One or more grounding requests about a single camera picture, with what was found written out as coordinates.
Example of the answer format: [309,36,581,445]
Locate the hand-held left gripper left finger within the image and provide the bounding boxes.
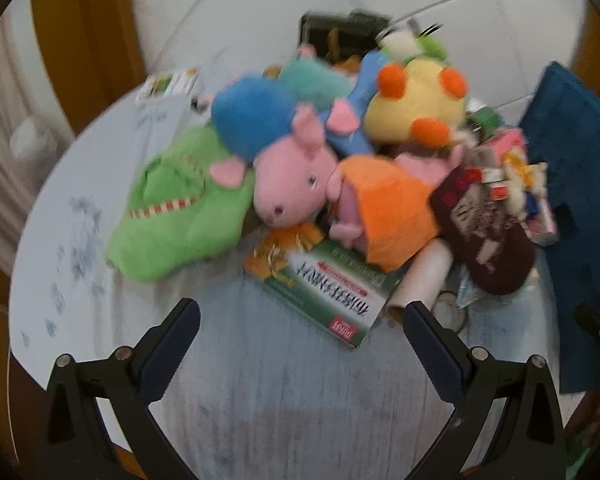
[32,297,203,480]

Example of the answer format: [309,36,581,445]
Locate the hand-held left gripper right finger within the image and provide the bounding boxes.
[402,300,568,480]

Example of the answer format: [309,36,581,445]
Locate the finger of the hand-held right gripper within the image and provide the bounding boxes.
[574,302,600,356]

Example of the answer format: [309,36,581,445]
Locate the dark maroon printed pouch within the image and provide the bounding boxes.
[430,165,538,296]

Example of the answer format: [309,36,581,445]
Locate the green medicine box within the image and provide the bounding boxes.
[242,225,403,351]

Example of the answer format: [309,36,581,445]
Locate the blue cloth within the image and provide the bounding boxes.
[517,60,600,396]

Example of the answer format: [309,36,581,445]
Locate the round light blue desktop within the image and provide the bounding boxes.
[7,67,588,480]

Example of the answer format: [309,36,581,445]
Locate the white paper tube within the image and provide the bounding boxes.
[382,237,453,316]

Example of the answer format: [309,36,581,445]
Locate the pink striped packet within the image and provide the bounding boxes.
[522,195,561,246]

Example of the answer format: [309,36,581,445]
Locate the green plush toy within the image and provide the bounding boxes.
[105,125,256,283]

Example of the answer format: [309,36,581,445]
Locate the pink pig plush orange dress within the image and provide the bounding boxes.
[325,152,466,271]

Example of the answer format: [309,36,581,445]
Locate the pink pig plush blue body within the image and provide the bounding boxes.
[207,76,341,228]

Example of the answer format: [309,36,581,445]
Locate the pink tissue packet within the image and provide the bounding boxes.
[480,127,528,166]

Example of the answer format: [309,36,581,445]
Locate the green can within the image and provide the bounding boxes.
[467,107,503,136]

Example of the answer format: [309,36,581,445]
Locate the yellow duck plush toy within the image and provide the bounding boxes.
[365,57,468,148]

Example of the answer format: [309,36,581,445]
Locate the white pleated curtain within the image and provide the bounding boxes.
[0,10,76,271]

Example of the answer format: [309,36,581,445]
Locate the small card box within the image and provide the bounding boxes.
[135,67,203,106]

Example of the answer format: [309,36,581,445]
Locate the blue plastic toy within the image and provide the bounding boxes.
[325,50,396,158]

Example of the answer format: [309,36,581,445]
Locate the teal plush toy pink limbs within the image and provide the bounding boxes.
[277,45,356,111]

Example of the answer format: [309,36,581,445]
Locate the green white caterpillar plush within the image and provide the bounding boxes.
[380,25,451,66]

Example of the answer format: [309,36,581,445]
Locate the wooden door frame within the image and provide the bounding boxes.
[30,0,146,131]
[572,10,600,106]

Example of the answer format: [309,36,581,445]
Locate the black picture frame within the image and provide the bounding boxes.
[297,10,393,66]

